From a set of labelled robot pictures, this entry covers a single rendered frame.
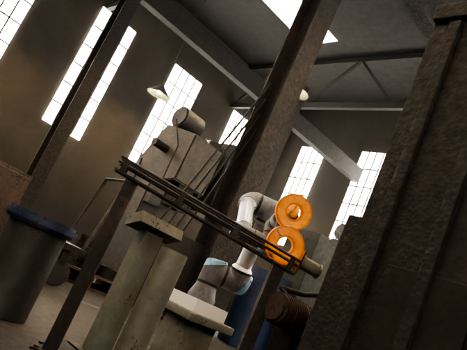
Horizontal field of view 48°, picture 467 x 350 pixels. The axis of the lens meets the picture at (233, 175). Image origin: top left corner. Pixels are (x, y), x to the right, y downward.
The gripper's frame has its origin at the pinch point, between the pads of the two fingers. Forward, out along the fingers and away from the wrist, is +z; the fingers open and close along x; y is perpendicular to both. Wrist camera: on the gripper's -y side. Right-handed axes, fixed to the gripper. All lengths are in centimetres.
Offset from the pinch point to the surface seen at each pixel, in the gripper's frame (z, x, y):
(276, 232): 7.3, -5.4, -17.0
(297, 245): 6.5, 4.1, -17.9
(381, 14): -636, 193, 865
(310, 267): 6.1, 11.9, -23.8
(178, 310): -68, -23, -44
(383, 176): 43.2, 16.5, 4.4
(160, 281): -17, -38, -47
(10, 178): -151, -152, 8
